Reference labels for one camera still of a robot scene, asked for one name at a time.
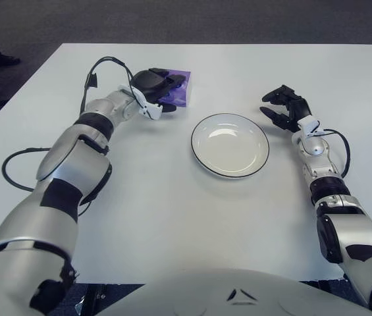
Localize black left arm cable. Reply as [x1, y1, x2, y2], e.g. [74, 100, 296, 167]
[1, 57, 137, 217]

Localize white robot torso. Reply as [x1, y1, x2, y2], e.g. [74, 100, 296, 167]
[95, 268, 372, 316]

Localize white plate with black rim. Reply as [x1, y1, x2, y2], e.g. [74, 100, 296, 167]
[190, 113, 270, 180]

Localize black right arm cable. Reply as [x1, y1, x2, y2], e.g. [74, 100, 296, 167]
[319, 128, 351, 180]

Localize purple tissue paper pack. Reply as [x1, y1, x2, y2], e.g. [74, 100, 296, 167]
[157, 68, 192, 108]

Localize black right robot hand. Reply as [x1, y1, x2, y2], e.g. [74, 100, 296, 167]
[260, 84, 313, 132]

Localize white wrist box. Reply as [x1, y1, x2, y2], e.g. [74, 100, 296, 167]
[138, 98, 163, 122]
[297, 115, 321, 136]

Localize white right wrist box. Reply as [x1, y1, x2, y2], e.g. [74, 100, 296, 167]
[297, 115, 321, 136]

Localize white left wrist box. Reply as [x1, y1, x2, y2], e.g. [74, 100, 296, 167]
[138, 98, 163, 122]

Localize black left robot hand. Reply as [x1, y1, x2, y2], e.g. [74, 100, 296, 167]
[129, 67, 186, 115]

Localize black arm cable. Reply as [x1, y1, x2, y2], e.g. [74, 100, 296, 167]
[1, 57, 137, 217]
[319, 128, 351, 180]

